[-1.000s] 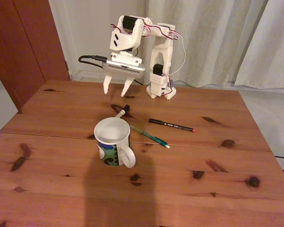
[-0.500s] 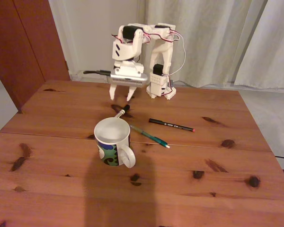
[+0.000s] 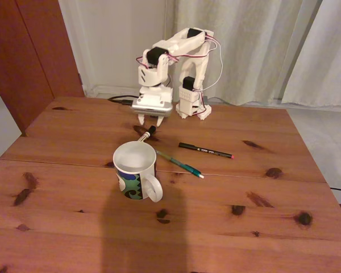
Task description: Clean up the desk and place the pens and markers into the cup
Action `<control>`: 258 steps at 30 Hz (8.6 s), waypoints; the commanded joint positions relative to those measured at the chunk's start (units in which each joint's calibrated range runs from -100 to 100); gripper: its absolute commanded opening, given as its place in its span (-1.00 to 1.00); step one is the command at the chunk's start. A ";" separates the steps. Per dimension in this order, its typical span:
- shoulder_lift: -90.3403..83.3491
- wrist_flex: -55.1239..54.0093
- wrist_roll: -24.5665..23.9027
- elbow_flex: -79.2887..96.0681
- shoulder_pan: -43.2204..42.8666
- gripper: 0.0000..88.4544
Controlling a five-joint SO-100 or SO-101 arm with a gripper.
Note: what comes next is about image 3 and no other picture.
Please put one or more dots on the black pen red ends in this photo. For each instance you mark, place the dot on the black pen red ends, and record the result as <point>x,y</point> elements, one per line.
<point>204,150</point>

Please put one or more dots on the silver camera box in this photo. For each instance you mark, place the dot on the silver camera box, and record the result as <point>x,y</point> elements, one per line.
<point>152,108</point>

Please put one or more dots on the white baseboard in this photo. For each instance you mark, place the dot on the white baseboard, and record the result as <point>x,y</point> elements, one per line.
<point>110,90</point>

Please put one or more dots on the white curtain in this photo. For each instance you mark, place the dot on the white curtain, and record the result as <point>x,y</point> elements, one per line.
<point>258,42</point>
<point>329,57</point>

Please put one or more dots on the white marker black cap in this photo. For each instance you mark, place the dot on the white marker black cap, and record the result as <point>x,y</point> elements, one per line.
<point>151,130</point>

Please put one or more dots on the teal green pen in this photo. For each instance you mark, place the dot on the teal green pen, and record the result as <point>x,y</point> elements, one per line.
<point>182,165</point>

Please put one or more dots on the brown wooden door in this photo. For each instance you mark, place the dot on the brown wooden door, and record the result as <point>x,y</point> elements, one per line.
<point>17,57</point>

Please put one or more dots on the white mug blue green pattern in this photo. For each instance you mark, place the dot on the white mug blue green pattern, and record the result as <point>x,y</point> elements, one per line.
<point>133,170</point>

